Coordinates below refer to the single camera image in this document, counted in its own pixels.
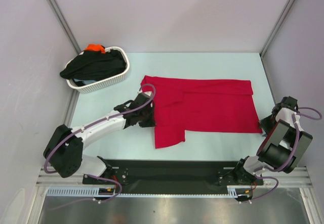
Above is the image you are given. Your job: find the red t shirt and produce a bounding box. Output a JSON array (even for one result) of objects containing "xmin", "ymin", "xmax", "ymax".
[{"xmin": 141, "ymin": 75, "xmax": 262, "ymax": 149}]

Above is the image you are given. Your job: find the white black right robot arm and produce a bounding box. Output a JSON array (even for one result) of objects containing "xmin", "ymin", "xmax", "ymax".
[{"xmin": 233, "ymin": 96, "xmax": 313, "ymax": 185}]

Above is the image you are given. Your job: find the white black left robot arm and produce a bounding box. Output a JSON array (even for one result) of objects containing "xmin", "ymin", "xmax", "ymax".
[{"xmin": 43, "ymin": 92, "xmax": 155, "ymax": 184}]

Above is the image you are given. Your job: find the white plastic laundry basket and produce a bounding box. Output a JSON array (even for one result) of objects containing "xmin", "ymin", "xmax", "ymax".
[{"xmin": 60, "ymin": 44, "xmax": 130, "ymax": 94}]

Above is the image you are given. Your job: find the light blue t shirt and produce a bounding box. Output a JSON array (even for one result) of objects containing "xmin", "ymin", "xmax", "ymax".
[{"xmin": 72, "ymin": 79, "xmax": 96, "ymax": 87}]

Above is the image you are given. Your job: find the black t shirt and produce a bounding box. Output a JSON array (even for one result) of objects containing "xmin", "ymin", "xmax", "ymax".
[{"xmin": 60, "ymin": 50, "xmax": 126, "ymax": 81}]

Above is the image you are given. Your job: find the orange t shirt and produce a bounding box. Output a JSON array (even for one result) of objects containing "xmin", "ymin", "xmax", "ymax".
[{"xmin": 84, "ymin": 44, "xmax": 106, "ymax": 54}]

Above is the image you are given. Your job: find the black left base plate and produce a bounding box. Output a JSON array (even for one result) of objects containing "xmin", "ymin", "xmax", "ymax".
[{"xmin": 82, "ymin": 167, "xmax": 129, "ymax": 185}]

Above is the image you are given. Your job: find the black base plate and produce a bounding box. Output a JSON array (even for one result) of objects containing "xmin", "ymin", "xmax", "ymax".
[
  {"xmin": 82, "ymin": 167, "xmax": 129, "ymax": 185},
  {"xmin": 216, "ymin": 168, "xmax": 264, "ymax": 186}
]

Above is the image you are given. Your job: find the aluminium front rail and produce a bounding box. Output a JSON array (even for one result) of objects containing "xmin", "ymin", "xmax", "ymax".
[{"xmin": 36, "ymin": 167, "xmax": 312, "ymax": 188}]

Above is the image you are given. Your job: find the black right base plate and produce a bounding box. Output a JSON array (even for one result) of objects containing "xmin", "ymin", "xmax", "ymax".
[{"xmin": 216, "ymin": 168, "xmax": 264, "ymax": 186}]

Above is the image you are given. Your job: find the white slotted cable duct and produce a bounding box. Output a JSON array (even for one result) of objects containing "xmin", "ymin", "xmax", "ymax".
[{"xmin": 47, "ymin": 187, "xmax": 115, "ymax": 197}]

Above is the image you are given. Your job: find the right aluminium corner post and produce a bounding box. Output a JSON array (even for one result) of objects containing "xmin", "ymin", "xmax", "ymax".
[{"xmin": 259, "ymin": 0, "xmax": 297, "ymax": 60}]

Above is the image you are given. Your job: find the aluminium corner post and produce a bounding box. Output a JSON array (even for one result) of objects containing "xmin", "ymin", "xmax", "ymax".
[
  {"xmin": 47, "ymin": 0, "xmax": 81, "ymax": 54},
  {"xmin": 259, "ymin": 0, "xmax": 297, "ymax": 60}
]

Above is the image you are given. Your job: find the left aluminium corner post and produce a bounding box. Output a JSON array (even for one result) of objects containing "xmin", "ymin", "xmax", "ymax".
[{"xmin": 47, "ymin": 0, "xmax": 81, "ymax": 54}]

